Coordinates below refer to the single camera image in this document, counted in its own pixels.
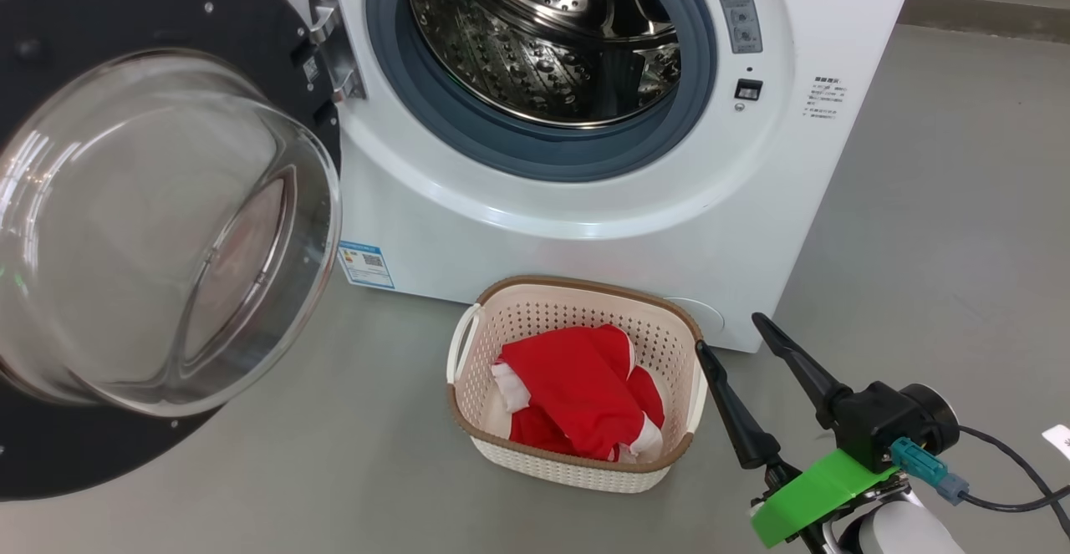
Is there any thin black cable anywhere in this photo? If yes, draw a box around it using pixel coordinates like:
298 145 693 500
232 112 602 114
957 424 1070 538

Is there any round white filter cover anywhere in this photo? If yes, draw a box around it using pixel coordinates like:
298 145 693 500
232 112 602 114
665 297 726 333

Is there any red and white garment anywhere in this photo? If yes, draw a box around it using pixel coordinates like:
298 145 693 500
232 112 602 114
491 324 666 464

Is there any round glass washing machine door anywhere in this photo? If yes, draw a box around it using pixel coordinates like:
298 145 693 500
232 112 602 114
0 0 344 502

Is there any teal cable connector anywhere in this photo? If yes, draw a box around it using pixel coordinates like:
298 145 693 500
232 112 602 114
889 437 971 506

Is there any metal door hinge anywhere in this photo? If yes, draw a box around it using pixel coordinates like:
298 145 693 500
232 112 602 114
308 0 367 104

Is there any cream perforated laundry basket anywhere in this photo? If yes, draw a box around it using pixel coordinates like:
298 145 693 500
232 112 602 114
446 275 710 494

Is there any grey rubber door gasket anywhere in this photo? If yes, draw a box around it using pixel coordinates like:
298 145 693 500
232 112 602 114
365 0 718 183

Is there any blue energy label sticker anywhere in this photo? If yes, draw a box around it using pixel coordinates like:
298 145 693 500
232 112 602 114
338 241 395 290

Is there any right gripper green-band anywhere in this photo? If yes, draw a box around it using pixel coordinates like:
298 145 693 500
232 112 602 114
695 313 902 554

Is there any perforated steel drum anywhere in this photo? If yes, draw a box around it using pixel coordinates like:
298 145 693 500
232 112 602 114
407 0 682 129

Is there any white front-load washing machine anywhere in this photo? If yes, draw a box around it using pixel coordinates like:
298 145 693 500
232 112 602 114
242 0 925 354

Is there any grey warning label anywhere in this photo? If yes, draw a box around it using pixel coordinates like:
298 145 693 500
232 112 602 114
711 0 764 55

